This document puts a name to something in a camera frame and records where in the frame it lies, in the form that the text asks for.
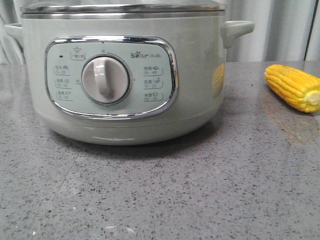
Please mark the yellow corn cob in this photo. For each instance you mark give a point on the yellow corn cob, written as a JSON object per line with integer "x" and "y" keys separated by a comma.
{"x": 297, "y": 88}

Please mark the glass pot lid steel rim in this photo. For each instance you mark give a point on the glass pot lid steel rim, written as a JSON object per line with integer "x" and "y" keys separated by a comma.
{"x": 122, "y": 6}

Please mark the pale green electric cooking pot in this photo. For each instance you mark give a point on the pale green electric cooking pot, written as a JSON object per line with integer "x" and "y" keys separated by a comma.
{"x": 126, "y": 79}

